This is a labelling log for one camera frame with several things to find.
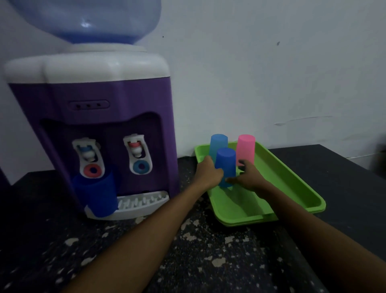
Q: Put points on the person's left hand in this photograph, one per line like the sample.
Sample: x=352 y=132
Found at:
x=208 y=176

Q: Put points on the person's right hand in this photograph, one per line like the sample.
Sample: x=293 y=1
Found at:
x=251 y=181

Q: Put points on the person's left fingers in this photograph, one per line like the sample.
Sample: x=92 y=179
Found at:
x=217 y=174

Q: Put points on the person's right thumb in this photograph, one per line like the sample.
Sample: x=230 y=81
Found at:
x=233 y=180

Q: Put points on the small dark blue plastic cup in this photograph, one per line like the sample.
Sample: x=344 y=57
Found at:
x=226 y=161

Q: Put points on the person's right forearm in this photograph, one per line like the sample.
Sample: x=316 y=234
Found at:
x=316 y=238

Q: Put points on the person's left forearm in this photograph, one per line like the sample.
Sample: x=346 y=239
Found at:
x=144 y=238

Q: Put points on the light blue plastic cup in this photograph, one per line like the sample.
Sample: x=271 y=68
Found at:
x=217 y=143

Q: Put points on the pink plastic cup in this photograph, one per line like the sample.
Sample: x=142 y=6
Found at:
x=245 y=148

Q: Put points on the green plastic tray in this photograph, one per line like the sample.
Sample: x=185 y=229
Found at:
x=250 y=222
x=289 y=187

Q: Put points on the white drip tray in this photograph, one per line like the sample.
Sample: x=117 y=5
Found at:
x=141 y=202

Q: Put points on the large dark blue plastic cup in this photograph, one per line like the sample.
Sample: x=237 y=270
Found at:
x=98 y=196

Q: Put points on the purple and white water dispenser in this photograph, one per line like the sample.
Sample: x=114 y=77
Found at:
x=90 y=90

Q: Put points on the blue water bottle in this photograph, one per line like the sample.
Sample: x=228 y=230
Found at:
x=90 y=18

